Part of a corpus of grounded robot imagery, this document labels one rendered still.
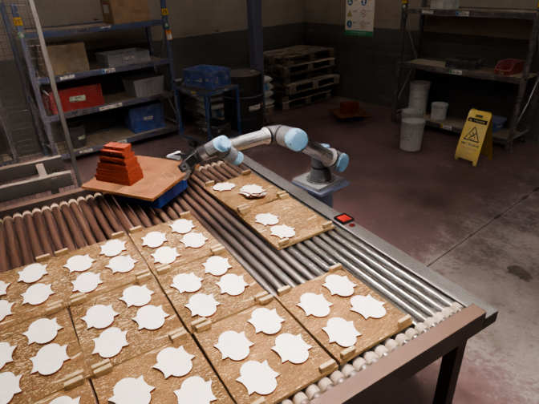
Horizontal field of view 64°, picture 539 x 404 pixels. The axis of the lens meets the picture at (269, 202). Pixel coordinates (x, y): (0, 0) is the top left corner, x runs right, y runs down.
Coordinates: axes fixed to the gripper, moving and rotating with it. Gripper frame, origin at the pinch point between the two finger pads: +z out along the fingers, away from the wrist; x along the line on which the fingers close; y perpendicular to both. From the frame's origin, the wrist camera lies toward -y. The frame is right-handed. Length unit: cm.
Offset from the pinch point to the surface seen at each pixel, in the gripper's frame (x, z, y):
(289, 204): -53, -30, 27
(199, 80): 26, 159, 299
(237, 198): -37.0, -2.7, 25.6
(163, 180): -6.4, 28.5, 17.0
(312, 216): -60, -45, 17
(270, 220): -48, -28, 6
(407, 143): -177, -13, 363
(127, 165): 12.4, 35.1, 8.0
